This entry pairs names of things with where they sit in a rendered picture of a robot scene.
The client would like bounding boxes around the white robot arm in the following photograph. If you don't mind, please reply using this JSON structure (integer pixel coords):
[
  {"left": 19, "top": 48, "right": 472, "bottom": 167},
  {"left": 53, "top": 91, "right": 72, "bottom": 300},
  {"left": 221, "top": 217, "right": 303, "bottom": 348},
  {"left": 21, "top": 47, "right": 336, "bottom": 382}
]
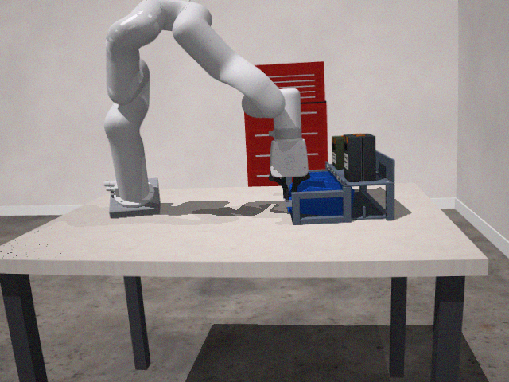
[{"left": 104, "top": 0, "right": 302, "bottom": 208}]

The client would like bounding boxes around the blue bin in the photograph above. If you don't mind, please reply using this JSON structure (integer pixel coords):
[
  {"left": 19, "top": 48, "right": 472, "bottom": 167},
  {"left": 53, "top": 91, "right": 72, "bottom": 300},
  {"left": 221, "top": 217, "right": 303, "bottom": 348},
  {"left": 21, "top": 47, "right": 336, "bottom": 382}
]
[
  {"left": 297, "top": 180, "right": 343, "bottom": 216},
  {"left": 307, "top": 177, "right": 340, "bottom": 183},
  {"left": 289, "top": 171, "right": 335, "bottom": 191}
]

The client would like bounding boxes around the grey shelf rack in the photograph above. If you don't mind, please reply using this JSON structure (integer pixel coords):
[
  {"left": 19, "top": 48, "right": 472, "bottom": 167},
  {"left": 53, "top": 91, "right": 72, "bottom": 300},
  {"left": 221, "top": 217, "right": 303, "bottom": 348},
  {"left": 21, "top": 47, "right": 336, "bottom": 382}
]
[{"left": 284, "top": 150, "right": 394, "bottom": 225}]

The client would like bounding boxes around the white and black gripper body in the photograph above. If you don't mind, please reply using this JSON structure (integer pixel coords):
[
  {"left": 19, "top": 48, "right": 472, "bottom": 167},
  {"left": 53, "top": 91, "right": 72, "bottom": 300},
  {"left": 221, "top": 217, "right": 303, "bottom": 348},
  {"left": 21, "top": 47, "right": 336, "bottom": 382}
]
[{"left": 270, "top": 138, "right": 309, "bottom": 177}]

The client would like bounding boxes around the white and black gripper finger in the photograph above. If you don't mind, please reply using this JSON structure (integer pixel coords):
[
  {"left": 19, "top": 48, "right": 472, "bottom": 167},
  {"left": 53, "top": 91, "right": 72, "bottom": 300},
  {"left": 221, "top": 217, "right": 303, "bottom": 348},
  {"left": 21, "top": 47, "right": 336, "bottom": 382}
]
[
  {"left": 291, "top": 172, "right": 310, "bottom": 192},
  {"left": 269, "top": 172, "right": 289, "bottom": 201}
]

